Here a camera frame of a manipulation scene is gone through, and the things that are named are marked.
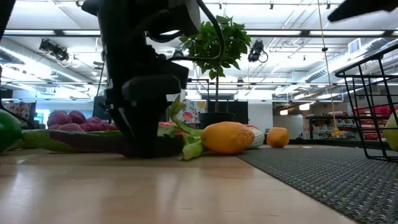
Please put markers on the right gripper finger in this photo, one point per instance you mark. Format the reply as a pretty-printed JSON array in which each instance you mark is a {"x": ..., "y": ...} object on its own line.
[{"x": 367, "y": 6}]

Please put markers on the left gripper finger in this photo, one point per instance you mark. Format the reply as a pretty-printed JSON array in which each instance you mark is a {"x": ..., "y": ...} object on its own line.
[
  {"x": 119, "y": 124},
  {"x": 149, "y": 130}
]

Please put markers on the orange red vegetable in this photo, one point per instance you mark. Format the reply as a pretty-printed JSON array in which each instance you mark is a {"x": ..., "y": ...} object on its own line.
[{"x": 168, "y": 124}]

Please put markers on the dark purple eggplant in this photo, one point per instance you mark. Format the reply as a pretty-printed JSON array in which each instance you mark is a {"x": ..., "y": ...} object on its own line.
[{"x": 87, "y": 141}]

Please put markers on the green celery bunch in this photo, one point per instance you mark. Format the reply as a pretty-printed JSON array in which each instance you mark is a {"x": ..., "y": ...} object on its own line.
[{"x": 192, "y": 151}]

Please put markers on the purple grape bunch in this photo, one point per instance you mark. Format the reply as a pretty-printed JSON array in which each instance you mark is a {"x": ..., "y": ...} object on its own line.
[{"x": 59, "y": 119}]

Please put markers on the yellow textured lemon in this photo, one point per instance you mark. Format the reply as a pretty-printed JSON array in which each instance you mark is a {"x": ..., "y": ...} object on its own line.
[{"x": 227, "y": 137}]

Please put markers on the green cucumber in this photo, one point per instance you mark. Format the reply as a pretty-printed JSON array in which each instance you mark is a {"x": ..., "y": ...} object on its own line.
[{"x": 34, "y": 140}]

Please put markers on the red round fruit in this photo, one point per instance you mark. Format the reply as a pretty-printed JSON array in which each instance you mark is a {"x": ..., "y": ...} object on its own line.
[{"x": 251, "y": 126}]

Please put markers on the green bell pepper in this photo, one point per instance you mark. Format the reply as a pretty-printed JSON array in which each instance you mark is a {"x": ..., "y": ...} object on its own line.
[{"x": 9, "y": 130}]

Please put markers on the green apple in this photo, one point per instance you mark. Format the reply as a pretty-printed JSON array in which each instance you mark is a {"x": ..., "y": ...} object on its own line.
[{"x": 392, "y": 132}]

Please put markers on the small orange round fruit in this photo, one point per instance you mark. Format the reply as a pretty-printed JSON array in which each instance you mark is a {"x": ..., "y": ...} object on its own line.
[{"x": 277, "y": 137}]

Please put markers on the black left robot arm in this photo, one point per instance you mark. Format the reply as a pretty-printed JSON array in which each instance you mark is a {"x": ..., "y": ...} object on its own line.
[{"x": 124, "y": 25}]

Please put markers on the black monitor screen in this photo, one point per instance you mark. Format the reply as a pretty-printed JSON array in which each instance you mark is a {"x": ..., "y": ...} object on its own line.
[{"x": 98, "y": 109}]

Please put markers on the floral printed cloth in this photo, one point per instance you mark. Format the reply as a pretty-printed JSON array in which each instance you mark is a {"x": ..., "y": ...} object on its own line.
[
  {"x": 21, "y": 110},
  {"x": 191, "y": 113}
]

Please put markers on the green potted tree black pot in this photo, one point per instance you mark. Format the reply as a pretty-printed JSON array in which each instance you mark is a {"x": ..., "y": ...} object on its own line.
[{"x": 233, "y": 40}]

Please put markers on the grey woven placemat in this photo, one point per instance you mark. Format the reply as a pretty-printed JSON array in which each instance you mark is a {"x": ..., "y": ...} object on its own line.
[{"x": 326, "y": 186}]

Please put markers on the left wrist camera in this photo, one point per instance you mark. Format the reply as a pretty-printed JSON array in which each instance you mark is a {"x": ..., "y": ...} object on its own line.
[{"x": 177, "y": 15}]

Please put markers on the black table frame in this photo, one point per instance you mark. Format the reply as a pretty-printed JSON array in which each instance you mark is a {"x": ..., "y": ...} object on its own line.
[{"x": 326, "y": 142}]

